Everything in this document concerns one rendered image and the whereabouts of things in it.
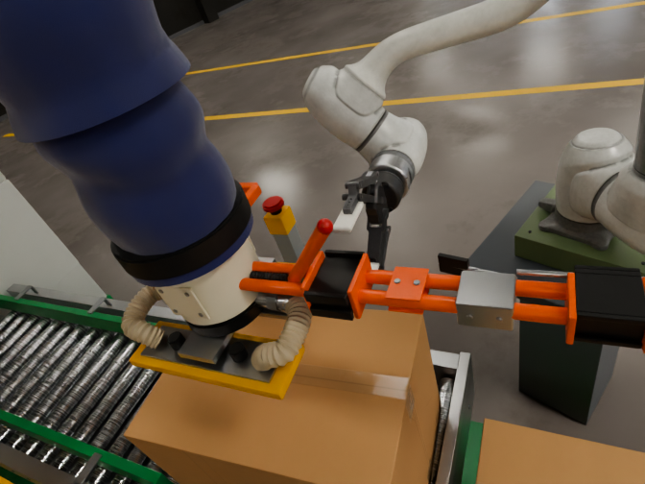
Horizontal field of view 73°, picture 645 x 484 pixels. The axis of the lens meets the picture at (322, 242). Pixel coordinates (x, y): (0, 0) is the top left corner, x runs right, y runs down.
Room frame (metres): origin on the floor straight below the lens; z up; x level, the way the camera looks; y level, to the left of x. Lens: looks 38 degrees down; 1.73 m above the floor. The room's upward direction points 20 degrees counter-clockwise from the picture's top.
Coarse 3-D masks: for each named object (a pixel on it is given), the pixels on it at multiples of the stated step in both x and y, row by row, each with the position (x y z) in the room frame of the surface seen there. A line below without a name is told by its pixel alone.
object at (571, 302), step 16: (576, 288) 0.32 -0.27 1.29; (592, 288) 0.31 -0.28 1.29; (608, 288) 0.30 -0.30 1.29; (624, 288) 0.29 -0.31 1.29; (640, 288) 0.29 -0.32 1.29; (576, 304) 0.30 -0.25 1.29; (592, 304) 0.29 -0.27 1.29; (608, 304) 0.28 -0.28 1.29; (624, 304) 0.27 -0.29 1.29; (640, 304) 0.27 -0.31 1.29; (576, 320) 0.28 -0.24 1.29; (592, 320) 0.27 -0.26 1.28; (608, 320) 0.27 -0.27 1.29; (624, 320) 0.26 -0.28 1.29; (640, 320) 0.25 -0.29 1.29; (576, 336) 0.28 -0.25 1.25; (592, 336) 0.28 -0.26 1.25; (608, 336) 0.27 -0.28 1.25; (624, 336) 0.26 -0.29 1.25; (640, 336) 0.25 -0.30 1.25
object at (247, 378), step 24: (168, 336) 0.62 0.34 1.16; (240, 336) 0.56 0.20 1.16; (144, 360) 0.59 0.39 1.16; (168, 360) 0.56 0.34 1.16; (192, 360) 0.54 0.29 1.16; (240, 360) 0.50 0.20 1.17; (216, 384) 0.49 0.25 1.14; (240, 384) 0.46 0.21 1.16; (264, 384) 0.44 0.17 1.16; (288, 384) 0.44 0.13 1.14
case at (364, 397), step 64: (256, 320) 0.80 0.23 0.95; (320, 320) 0.72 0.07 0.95; (384, 320) 0.66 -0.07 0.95; (192, 384) 0.67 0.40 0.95; (320, 384) 0.55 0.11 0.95; (384, 384) 0.50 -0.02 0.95; (192, 448) 0.51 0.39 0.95; (256, 448) 0.46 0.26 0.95; (320, 448) 0.42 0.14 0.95; (384, 448) 0.38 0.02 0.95
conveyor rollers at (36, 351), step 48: (0, 336) 1.70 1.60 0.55; (48, 336) 1.59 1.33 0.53; (96, 336) 1.48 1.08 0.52; (0, 384) 1.38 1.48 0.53; (48, 384) 1.28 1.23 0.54; (96, 384) 1.18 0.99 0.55; (144, 384) 1.10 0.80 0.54; (0, 432) 1.11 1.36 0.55; (96, 480) 0.79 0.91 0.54; (432, 480) 0.46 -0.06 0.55
